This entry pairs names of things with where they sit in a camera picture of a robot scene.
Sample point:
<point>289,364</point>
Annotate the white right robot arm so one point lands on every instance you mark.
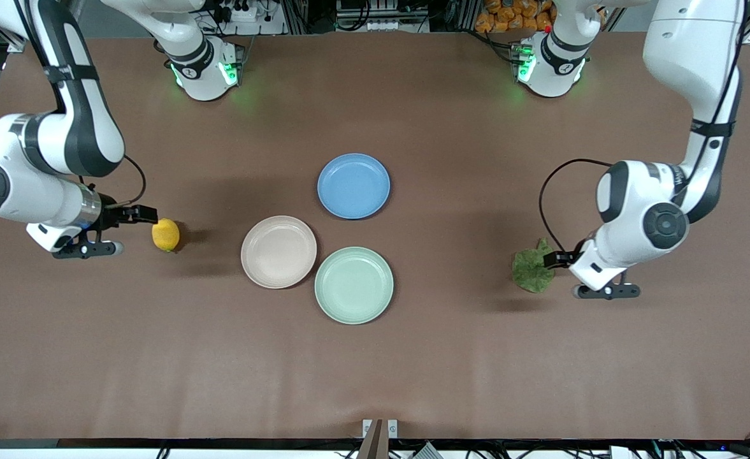
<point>56,137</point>

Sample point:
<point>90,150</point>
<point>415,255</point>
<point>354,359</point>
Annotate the green lettuce leaf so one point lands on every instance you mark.
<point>527,271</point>

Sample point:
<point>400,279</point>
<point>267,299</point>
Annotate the blue round plate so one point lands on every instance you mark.
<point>353,186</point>

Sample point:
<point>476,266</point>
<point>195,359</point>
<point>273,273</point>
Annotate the pale beige round plate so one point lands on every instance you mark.
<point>278,252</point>

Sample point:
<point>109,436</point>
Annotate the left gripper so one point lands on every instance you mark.
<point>568,257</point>

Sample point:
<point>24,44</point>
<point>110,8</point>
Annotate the white power strip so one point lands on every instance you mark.
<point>247,13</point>

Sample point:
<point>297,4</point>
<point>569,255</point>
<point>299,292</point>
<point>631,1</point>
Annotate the white metal bracket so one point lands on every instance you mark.
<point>366,427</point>

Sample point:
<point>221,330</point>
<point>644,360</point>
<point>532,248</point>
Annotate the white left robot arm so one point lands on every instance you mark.
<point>636,204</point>

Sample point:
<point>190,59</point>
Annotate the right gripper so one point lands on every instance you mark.
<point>115,217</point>

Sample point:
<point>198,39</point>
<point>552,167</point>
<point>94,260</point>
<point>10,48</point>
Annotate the grey ribbed adapter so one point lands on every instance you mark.
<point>425,451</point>

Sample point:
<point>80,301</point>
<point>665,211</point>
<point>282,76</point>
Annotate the bag of orange fruits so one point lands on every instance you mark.
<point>515,16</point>

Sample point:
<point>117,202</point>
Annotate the brown stand pole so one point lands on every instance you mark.
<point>374,443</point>

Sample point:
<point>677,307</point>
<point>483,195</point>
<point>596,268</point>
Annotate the yellow lemon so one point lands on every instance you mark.
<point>167,237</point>

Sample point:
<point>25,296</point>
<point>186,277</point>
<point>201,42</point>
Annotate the pale green round plate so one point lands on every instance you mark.
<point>353,285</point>

